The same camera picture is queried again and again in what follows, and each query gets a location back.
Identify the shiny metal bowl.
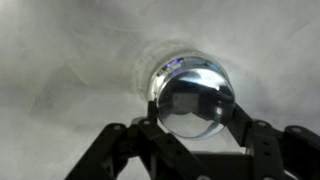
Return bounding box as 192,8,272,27
156,68,236,140

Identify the silver candle tin body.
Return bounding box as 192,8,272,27
145,49,231,102

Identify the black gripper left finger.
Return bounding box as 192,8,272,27
64,100,214,180

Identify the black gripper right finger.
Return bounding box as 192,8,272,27
225,103,320,180

